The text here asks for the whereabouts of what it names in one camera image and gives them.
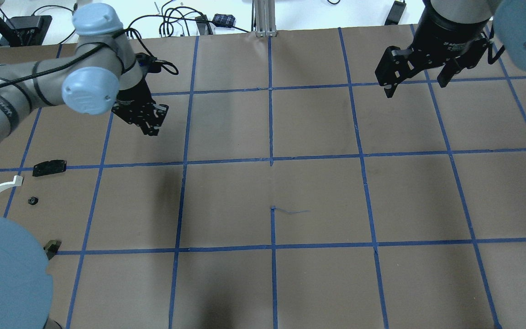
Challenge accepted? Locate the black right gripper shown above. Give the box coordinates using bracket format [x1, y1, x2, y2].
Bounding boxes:
[374, 9, 490, 99]

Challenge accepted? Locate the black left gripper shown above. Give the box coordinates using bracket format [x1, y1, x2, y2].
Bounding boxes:
[111, 53, 169, 137]

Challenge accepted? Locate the small black bearing gear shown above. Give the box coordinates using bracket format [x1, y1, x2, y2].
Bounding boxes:
[27, 196, 38, 205]

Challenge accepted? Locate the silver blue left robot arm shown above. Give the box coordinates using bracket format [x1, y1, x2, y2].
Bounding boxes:
[0, 3, 168, 329]

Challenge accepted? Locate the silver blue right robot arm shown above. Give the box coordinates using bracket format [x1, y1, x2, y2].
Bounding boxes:
[374, 0, 526, 98]

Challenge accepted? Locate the black power adapter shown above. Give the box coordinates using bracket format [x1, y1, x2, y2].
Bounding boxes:
[384, 0, 406, 26]

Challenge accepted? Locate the black rectangular plastic part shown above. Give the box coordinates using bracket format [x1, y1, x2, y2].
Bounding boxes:
[32, 159, 68, 177]

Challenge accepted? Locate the curved brake shoe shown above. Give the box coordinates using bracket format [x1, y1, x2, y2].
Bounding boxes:
[43, 239, 61, 260]

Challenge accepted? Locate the aluminium frame post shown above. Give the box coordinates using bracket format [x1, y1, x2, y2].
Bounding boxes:
[252, 0, 277, 37]

